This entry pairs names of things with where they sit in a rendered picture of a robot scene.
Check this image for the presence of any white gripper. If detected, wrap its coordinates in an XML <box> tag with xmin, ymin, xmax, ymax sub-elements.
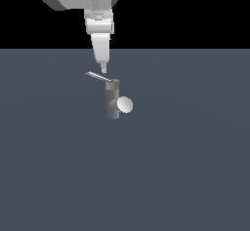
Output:
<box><xmin>83</xmin><ymin>8</ymin><xmax>115</xmax><ymax>75</ymax></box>

